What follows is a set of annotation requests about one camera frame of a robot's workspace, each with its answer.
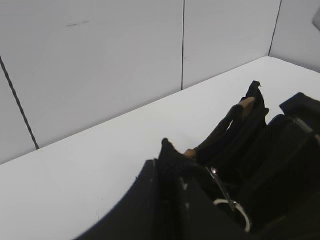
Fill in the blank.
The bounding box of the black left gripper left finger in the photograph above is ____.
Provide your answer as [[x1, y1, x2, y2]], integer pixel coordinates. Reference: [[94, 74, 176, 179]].
[[78, 159, 180, 240]]

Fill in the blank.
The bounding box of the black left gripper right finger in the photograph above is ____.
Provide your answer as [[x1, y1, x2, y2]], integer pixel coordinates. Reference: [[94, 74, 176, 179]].
[[279, 92, 320, 130]]

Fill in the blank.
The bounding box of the black bag with tan handles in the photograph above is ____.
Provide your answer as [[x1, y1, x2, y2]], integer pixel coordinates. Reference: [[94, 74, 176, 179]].
[[158, 80, 320, 240]]

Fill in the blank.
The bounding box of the silver zipper pull with ring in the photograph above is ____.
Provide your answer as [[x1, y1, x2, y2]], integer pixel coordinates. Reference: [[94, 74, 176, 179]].
[[207, 167, 252, 233]]

